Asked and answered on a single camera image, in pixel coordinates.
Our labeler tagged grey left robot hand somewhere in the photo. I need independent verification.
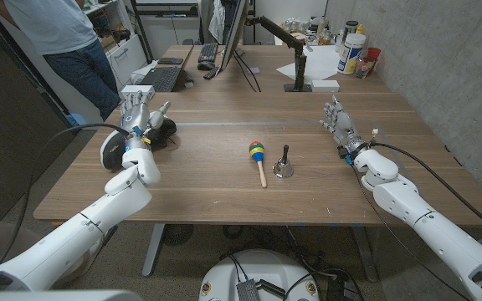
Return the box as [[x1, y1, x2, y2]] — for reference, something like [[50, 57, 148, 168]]
[[118, 90, 172, 152]]

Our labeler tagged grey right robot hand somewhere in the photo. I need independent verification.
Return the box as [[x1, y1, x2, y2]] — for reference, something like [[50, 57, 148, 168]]
[[319, 94, 368, 159]]

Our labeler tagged colourful striped wooden maraca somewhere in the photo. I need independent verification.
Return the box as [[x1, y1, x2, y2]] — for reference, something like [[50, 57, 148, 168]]
[[248, 140, 269, 189]]

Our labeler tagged white power box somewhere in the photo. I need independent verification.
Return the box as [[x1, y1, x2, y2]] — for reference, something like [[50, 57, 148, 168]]
[[120, 84, 156, 101]]

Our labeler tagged black sneaker with white sole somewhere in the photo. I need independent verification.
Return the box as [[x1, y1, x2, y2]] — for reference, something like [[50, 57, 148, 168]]
[[100, 118, 178, 171]]

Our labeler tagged black laptop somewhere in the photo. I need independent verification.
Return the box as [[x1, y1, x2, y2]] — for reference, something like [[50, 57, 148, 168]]
[[139, 65, 188, 93]]

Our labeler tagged white flat box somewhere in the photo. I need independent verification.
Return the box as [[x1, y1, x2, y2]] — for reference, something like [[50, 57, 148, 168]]
[[310, 79, 341, 94]]

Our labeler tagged white drawer cabinet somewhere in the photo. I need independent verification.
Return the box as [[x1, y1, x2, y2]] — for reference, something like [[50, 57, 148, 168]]
[[105, 33, 148, 87]]

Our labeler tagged clear plastic cup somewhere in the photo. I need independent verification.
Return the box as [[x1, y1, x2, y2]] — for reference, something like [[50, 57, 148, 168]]
[[354, 56, 376, 79]]

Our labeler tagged white paper sheet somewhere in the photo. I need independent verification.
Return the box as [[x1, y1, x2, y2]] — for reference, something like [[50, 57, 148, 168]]
[[275, 44, 342, 83]]

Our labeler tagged white wipes canister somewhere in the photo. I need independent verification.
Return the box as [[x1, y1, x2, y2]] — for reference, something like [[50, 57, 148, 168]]
[[336, 33, 367, 76]]

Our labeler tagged red plastic cup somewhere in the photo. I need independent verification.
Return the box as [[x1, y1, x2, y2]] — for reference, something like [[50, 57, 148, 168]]
[[366, 47, 382, 68]]

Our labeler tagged black remote control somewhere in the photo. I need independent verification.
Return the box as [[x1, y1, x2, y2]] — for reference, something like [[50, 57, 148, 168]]
[[203, 65, 222, 81]]

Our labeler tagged black keyboard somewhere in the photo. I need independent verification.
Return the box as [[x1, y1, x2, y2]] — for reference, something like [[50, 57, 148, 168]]
[[197, 43, 219, 64]]

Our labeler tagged dark bottle with black cap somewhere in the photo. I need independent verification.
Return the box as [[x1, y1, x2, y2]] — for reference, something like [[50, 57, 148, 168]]
[[343, 19, 359, 43]]

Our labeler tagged person in grey shirt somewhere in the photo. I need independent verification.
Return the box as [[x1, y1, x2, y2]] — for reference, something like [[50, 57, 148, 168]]
[[0, 0, 121, 122]]

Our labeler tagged grey table leg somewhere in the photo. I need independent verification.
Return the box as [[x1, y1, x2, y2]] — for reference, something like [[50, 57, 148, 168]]
[[351, 225, 379, 283], [141, 223, 166, 278]]

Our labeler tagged black round fan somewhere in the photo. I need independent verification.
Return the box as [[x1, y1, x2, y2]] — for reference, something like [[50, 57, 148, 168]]
[[162, 223, 195, 247]]

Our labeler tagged white hanging cloth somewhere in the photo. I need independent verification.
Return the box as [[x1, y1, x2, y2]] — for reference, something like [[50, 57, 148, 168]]
[[208, 0, 227, 45]]

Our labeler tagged dark brown cabinet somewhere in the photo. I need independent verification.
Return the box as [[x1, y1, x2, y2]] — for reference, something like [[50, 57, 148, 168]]
[[0, 3, 81, 221]]

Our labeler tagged black computer monitor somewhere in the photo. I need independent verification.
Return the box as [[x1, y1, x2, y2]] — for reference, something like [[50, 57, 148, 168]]
[[218, 0, 250, 72]]

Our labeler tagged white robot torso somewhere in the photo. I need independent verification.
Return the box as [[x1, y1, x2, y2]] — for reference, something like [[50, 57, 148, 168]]
[[197, 248, 321, 301]]

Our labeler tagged grey finned module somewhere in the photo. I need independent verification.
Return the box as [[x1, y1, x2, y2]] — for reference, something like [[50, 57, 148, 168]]
[[235, 278, 261, 301]]

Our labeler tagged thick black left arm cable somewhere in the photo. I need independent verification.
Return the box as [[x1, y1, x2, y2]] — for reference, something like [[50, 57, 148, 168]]
[[0, 122, 130, 267]]

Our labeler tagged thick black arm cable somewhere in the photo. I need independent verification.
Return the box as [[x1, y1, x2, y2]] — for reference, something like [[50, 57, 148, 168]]
[[369, 142, 482, 242], [0, 122, 130, 267]]

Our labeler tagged silver handbell with black handle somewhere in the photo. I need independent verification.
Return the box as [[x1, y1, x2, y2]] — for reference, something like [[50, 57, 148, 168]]
[[272, 144, 295, 179]]

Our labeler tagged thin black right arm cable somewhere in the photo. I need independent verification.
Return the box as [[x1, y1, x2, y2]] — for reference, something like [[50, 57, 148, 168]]
[[349, 163, 470, 301]]

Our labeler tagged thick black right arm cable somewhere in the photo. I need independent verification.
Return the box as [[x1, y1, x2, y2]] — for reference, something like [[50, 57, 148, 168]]
[[369, 142, 482, 242]]

